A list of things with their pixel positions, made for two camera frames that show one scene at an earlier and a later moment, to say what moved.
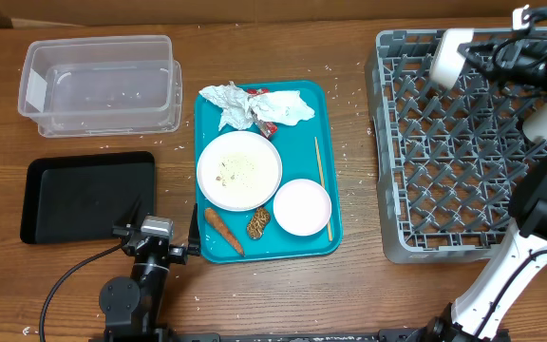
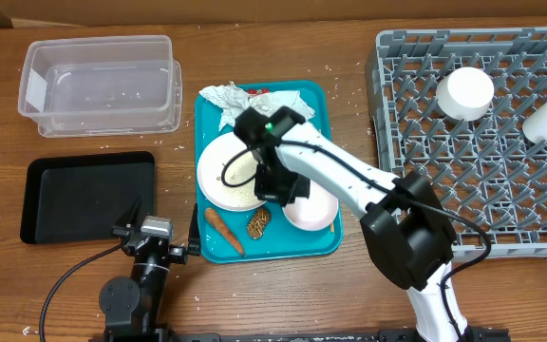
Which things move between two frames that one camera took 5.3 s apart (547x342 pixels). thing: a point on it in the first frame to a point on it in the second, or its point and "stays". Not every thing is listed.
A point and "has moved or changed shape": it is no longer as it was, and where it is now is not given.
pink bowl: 302,207 has moved or changed shape
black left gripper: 178,255 stays
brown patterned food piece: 257,224 stays
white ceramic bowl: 447,62 to 465,93
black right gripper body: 524,64 to 282,186
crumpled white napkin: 285,106 stays
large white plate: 239,171 stays
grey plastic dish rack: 447,158 stays
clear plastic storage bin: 102,86 stays
